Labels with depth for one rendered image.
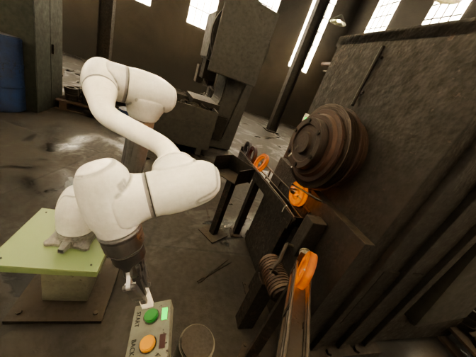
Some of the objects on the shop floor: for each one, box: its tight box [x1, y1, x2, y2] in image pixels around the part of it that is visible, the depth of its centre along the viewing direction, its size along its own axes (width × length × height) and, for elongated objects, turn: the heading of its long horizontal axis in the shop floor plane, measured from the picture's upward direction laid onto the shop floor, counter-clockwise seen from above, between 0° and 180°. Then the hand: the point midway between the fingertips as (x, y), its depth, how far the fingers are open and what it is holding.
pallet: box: [55, 85, 126, 115], centre depth 384 cm, size 120×81×44 cm
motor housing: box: [235, 254, 289, 329], centre depth 122 cm, size 13×22×54 cm, turn 158°
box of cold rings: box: [153, 93, 219, 155], centre depth 363 cm, size 103×83×79 cm
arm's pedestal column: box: [2, 258, 120, 324], centre depth 116 cm, size 40×40×31 cm
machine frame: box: [245, 17, 476, 357], centre depth 145 cm, size 73×108×176 cm
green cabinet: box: [0, 0, 62, 113], centre depth 294 cm, size 48×70×150 cm
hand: (145, 298), depth 61 cm, fingers closed
